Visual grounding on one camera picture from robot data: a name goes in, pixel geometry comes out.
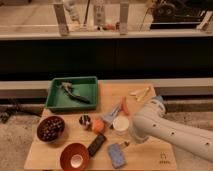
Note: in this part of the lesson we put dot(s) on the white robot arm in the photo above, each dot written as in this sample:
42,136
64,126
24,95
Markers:
150,121

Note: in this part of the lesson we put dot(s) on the dark brown bowl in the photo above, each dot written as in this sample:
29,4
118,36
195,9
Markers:
50,129

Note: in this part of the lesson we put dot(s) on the red bowl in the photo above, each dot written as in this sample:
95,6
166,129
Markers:
74,157

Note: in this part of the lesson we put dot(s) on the green plastic tray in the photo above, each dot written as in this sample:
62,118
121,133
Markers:
58,99

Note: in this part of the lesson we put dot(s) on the red orange utensil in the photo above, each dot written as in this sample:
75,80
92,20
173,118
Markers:
124,106

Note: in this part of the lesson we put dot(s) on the light blue utensil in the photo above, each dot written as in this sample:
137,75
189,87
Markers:
110,116

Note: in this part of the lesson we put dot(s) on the yellow clothespin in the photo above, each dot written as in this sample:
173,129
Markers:
140,93

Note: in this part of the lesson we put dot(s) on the dark tool in tray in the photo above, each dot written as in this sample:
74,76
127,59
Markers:
67,86

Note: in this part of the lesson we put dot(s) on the white cup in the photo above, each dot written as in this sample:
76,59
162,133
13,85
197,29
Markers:
121,124

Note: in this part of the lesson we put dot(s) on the black and white ball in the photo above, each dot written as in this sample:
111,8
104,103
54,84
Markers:
85,122

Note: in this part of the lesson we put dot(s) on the orange ball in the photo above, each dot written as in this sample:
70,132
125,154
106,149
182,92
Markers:
98,125

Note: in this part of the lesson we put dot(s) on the wooden board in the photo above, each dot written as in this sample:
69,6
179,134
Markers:
153,155

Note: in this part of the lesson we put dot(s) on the blue cup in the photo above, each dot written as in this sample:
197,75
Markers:
159,98

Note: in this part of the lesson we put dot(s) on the black rectangular block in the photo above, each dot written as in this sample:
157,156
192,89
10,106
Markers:
96,144

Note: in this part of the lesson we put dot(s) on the blue sponge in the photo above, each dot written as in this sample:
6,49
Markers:
116,155

